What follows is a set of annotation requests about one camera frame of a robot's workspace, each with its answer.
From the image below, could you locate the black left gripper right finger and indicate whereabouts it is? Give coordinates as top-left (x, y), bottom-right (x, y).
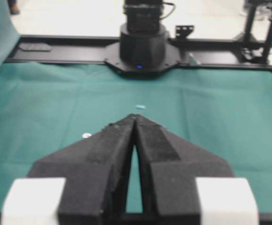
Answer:
top-left (134, 115), bottom-right (235, 225)

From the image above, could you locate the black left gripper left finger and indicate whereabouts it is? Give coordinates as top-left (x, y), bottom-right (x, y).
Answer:
top-left (28, 114), bottom-right (136, 225)

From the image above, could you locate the grey metal shaft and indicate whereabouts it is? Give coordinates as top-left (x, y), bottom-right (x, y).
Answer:
top-left (135, 105), bottom-right (146, 110)

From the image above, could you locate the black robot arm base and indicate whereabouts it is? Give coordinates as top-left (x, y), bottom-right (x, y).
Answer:
top-left (104, 0), bottom-right (180, 74)

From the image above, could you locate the small white round disc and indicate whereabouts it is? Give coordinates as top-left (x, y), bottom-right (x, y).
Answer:
top-left (82, 133), bottom-right (92, 138)

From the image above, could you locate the green table cloth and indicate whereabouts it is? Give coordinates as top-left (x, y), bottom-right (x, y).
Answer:
top-left (0, 63), bottom-right (272, 212)

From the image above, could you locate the black aluminium frame rail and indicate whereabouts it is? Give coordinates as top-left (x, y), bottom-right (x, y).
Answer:
top-left (5, 35), bottom-right (272, 74)

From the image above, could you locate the black perforated bracket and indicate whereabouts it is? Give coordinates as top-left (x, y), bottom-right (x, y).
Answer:
top-left (175, 25), bottom-right (195, 40)

